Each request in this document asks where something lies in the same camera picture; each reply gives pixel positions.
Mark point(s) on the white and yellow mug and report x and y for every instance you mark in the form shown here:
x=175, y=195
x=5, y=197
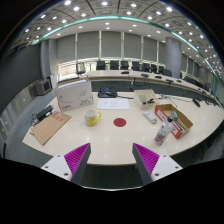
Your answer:
x=90, y=117

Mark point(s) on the white printed paper sheet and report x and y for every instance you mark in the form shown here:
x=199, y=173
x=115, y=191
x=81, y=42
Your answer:
x=113, y=104

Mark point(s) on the grey boxy monitor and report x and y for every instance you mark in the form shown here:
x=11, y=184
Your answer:
x=43, y=87

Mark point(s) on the small open white box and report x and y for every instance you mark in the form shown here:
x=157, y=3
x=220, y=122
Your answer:
x=142, y=103

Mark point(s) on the long curved conference desk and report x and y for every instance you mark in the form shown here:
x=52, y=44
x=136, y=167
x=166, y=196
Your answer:
x=110, y=74

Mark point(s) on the open red-sided cardboard box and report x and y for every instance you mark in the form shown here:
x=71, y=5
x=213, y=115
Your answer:
x=168, y=123

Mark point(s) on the large white cardboard box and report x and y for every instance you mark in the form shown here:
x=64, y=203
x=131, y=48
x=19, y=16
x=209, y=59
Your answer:
x=73, y=96

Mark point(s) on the recessed ceiling lights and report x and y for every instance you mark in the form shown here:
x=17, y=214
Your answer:
x=104, y=3

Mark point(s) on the flat round red coaster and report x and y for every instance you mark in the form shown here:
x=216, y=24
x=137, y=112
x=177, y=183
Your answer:
x=119, y=122

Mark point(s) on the black desk microphones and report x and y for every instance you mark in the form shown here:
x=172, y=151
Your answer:
x=145, y=75

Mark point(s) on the brown paper envelope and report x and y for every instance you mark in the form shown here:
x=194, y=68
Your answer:
x=50, y=127

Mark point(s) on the row of black office chairs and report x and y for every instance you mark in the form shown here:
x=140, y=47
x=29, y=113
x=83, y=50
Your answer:
x=114, y=65

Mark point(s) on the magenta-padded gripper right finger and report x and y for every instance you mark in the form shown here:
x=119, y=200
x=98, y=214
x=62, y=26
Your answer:
x=146, y=159

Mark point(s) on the black desk phone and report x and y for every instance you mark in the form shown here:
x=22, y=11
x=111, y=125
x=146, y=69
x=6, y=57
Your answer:
x=107, y=92

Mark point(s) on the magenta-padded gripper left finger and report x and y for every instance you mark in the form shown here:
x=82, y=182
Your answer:
x=77, y=159

